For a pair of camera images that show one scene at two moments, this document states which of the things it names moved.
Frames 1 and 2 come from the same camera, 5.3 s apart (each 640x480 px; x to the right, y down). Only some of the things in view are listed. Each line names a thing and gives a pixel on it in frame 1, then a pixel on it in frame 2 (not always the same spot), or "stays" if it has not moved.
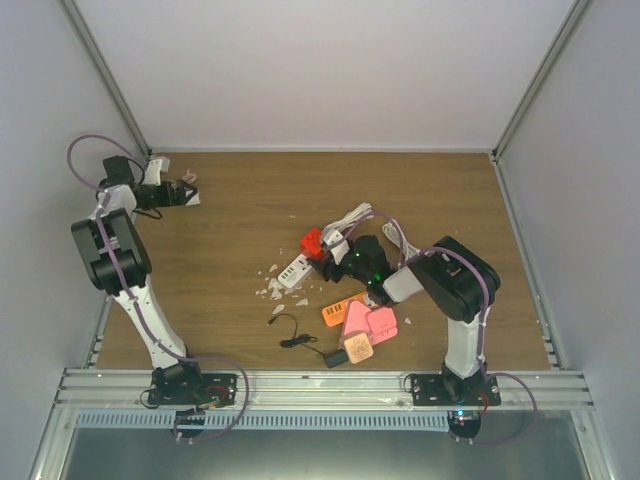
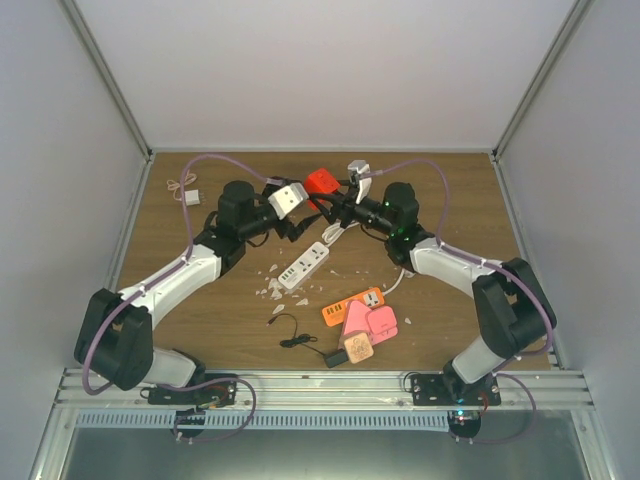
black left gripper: [169, 200] → [293, 232]
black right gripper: [327, 269] → [339, 202]
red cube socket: [310, 244] → [320, 181]
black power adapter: [337, 359] stays
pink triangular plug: [355, 321] stays
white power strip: [298, 268] stays
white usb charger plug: [195, 200] stays
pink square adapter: [381, 324] stays
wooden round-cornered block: [358, 347] stays
